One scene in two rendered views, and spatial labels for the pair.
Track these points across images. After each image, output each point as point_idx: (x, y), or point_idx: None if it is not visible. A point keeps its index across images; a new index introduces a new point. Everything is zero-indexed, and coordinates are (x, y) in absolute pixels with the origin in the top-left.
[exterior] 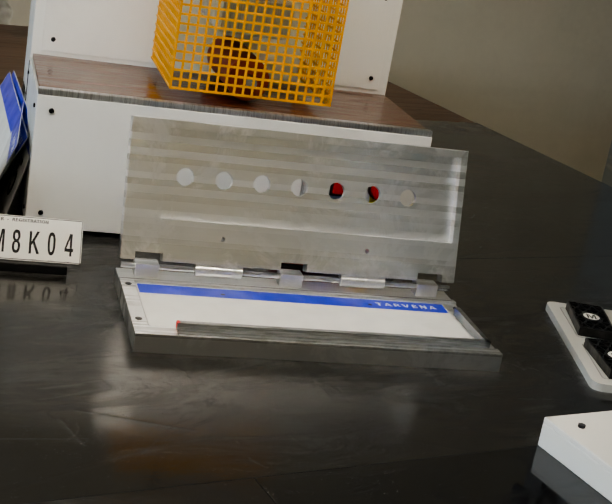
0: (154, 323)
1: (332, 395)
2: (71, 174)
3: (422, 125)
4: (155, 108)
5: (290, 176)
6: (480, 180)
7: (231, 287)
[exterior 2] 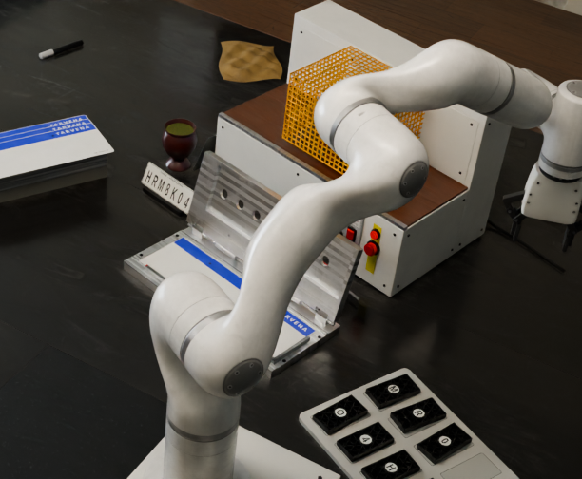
0: (144, 260)
1: None
2: (231, 163)
3: None
4: (265, 146)
5: None
6: None
7: (222, 261)
